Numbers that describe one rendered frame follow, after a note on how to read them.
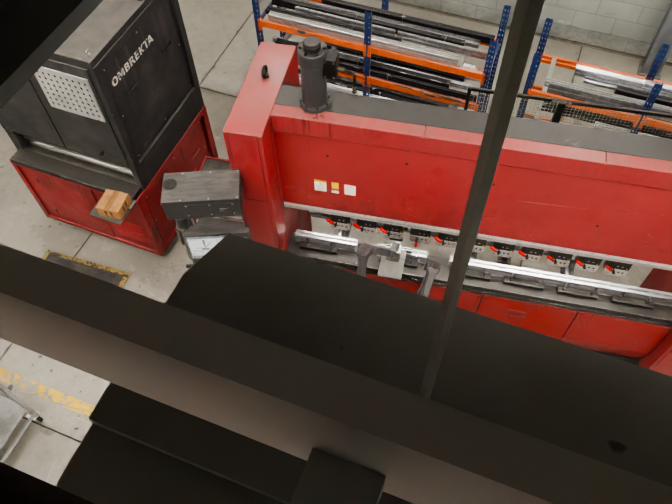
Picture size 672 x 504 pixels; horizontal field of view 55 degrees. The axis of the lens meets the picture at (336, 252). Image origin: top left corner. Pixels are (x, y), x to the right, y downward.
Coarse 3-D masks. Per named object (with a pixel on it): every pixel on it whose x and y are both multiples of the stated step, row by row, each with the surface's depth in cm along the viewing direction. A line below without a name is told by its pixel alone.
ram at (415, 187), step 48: (288, 144) 421; (336, 144) 411; (288, 192) 464; (384, 192) 440; (432, 192) 429; (528, 192) 409; (576, 192) 400; (624, 192) 390; (528, 240) 450; (576, 240) 438; (624, 240) 428
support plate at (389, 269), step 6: (402, 252) 496; (384, 258) 494; (402, 258) 493; (384, 264) 491; (390, 264) 491; (396, 264) 490; (402, 264) 490; (378, 270) 488; (384, 270) 488; (390, 270) 488; (396, 270) 488; (402, 270) 487; (384, 276) 485; (390, 276) 485; (396, 276) 485
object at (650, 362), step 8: (656, 272) 539; (664, 272) 522; (648, 280) 555; (656, 280) 536; (664, 280) 519; (648, 288) 551; (656, 288) 533; (664, 288) 516; (664, 344) 496; (656, 352) 509; (664, 352) 494; (640, 360) 541; (648, 360) 523; (656, 360) 507; (664, 360) 504; (648, 368) 521; (656, 368) 517; (664, 368) 514
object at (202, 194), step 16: (176, 176) 419; (192, 176) 419; (208, 176) 418; (224, 176) 418; (240, 176) 424; (176, 192) 412; (192, 192) 411; (208, 192) 411; (224, 192) 411; (240, 192) 419; (176, 208) 414; (192, 208) 414; (208, 208) 415; (224, 208) 416; (240, 208) 418; (176, 224) 451; (192, 224) 452
